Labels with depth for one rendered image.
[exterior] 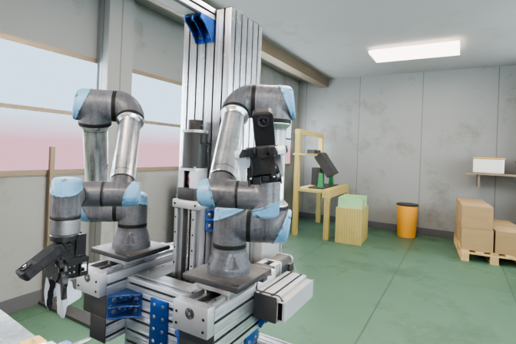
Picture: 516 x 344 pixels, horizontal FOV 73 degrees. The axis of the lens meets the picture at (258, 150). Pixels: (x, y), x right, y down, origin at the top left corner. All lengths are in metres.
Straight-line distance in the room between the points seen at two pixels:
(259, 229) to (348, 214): 4.80
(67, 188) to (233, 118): 0.50
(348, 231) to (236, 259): 4.85
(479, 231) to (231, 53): 5.05
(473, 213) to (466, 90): 2.49
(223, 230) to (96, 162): 0.57
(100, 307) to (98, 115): 0.71
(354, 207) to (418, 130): 2.27
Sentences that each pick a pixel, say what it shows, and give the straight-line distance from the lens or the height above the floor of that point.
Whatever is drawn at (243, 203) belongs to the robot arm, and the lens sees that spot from 0.91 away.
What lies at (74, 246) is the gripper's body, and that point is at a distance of 1.11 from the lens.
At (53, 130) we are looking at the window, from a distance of 3.70.
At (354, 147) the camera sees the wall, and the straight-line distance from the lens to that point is 7.57.
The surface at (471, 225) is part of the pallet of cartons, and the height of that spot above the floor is 0.51.
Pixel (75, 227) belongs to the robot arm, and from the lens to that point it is 1.07.
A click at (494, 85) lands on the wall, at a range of 7.45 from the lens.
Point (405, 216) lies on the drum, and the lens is 6.86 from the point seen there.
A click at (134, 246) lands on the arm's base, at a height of 1.06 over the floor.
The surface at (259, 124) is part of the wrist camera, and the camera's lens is 0.75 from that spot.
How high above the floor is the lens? 1.45
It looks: level
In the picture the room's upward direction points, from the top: 2 degrees clockwise
